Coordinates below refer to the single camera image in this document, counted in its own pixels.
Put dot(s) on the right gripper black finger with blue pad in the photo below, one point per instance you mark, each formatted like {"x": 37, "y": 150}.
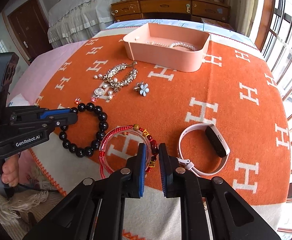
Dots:
{"x": 95, "y": 209}
{"x": 56, "y": 113}
{"x": 210, "y": 208}

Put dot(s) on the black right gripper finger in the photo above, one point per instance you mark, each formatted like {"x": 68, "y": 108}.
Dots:
{"x": 52, "y": 123}

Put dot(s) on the pink smart watch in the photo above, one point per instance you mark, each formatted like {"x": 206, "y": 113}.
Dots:
{"x": 216, "y": 140}

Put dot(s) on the pink plastic organizer box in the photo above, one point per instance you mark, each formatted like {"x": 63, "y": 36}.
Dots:
{"x": 169, "y": 46}

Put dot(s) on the person's left hand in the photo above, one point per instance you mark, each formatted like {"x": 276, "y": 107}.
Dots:
{"x": 10, "y": 169}

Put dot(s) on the pink bed sheet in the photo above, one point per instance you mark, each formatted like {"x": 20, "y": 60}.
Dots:
{"x": 39, "y": 73}

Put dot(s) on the brown wooden door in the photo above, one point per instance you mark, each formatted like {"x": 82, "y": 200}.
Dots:
{"x": 30, "y": 28}

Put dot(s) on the orange H-pattern blanket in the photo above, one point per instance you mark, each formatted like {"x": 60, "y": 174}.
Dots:
{"x": 233, "y": 89}

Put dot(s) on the white lace covered furniture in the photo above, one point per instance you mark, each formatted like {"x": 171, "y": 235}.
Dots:
{"x": 78, "y": 20}

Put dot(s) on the wooden dresser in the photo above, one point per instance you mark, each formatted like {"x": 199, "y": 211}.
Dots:
{"x": 189, "y": 10}

